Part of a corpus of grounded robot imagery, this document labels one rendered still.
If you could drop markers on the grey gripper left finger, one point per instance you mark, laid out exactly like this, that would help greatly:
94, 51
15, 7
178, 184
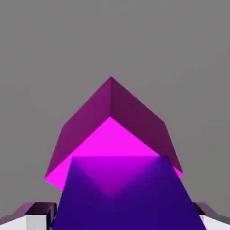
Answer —
34, 215

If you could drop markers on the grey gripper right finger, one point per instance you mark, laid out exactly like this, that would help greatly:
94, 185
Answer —
213, 222

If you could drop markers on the small purple cube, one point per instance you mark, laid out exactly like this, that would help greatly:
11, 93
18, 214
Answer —
129, 206

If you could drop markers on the small magenta cube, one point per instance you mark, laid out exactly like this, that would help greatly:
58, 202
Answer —
111, 138

